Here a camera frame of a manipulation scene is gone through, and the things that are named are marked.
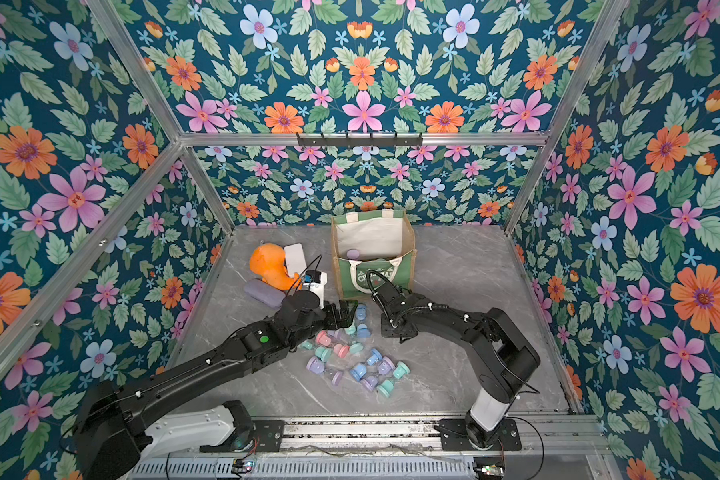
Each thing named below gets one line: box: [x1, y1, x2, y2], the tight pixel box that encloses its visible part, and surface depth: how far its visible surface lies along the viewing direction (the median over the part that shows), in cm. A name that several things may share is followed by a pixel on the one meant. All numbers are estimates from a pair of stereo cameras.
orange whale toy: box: [249, 243, 301, 291], surface depth 103 cm
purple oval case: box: [244, 278, 286, 310], surface depth 100 cm
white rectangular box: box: [284, 243, 307, 278], surface depth 108 cm
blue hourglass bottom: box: [350, 363, 367, 382], surface depth 84 cm
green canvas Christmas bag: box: [332, 209, 417, 299], surface depth 97 cm
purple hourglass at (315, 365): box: [306, 356, 325, 375], surface depth 84 cm
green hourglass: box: [376, 361, 411, 398], surface depth 83 cm
